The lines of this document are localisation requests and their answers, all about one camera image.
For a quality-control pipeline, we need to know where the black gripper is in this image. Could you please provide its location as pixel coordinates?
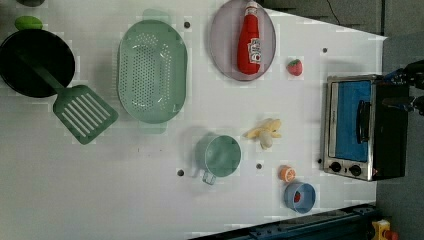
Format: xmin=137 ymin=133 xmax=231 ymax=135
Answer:
xmin=382 ymin=60 xmax=424 ymax=116

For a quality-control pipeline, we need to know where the yellow plush peeled banana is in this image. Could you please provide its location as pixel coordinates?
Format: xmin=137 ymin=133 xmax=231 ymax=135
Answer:
xmin=244 ymin=118 xmax=282 ymax=150

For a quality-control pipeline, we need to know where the silver black toaster oven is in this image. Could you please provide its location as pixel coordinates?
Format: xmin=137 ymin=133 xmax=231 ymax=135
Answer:
xmin=323 ymin=75 xmax=409 ymax=181

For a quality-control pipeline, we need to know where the plush strawberry on table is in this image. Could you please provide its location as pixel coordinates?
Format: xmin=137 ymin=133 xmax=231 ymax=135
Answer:
xmin=286 ymin=59 xmax=303 ymax=76

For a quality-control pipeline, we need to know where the yellow red emergency button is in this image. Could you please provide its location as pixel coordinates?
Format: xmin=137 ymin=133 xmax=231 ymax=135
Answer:
xmin=372 ymin=220 xmax=399 ymax=240

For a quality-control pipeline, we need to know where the plush orange slice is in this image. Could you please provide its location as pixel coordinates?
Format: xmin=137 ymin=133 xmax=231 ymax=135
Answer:
xmin=279 ymin=166 xmax=296 ymax=183

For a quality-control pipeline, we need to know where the blue small bowl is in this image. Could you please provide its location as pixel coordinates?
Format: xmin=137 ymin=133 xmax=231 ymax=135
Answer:
xmin=283 ymin=182 xmax=316 ymax=214

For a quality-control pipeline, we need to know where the red plush ketchup bottle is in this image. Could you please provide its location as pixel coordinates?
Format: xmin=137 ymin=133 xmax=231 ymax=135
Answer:
xmin=237 ymin=0 xmax=262 ymax=75

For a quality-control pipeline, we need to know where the small strawberry in bowl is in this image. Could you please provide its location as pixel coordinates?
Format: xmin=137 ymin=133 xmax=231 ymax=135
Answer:
xmin=293 ymin=191 xmax=301 ymax=203

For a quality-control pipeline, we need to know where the grey oval plate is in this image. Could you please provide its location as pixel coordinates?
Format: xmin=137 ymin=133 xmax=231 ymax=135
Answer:
xmin=209 ymin=0 xmax=276 ymax=81

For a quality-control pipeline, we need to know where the green measuring cup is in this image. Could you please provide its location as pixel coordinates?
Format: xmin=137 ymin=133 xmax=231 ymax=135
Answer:
xmin=195 ymin=133 xmax=242 ymax=185

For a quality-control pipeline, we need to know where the green perforated colander basket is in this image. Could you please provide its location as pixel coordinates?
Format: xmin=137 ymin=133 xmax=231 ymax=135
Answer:
xmin=117 ymin=9 xmax=188 ymax=134

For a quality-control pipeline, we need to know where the green slotted spatula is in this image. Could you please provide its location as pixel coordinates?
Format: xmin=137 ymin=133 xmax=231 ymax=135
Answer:
xmin=19 ymin=54 xmax=118 ymax=145

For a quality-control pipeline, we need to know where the black round pan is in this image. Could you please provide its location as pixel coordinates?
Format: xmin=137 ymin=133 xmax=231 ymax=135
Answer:
xmin=0 ymin=29 xmax=75 ymax=98

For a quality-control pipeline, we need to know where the green lime toy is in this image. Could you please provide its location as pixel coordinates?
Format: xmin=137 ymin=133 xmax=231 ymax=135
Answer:
xmin=14 ymin=16 xmax=43 ymax=30

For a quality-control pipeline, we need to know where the blue metal frame rail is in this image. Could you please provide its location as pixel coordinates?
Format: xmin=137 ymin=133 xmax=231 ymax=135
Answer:
xmin=190 ymin=204 xmax=382 ymax=240

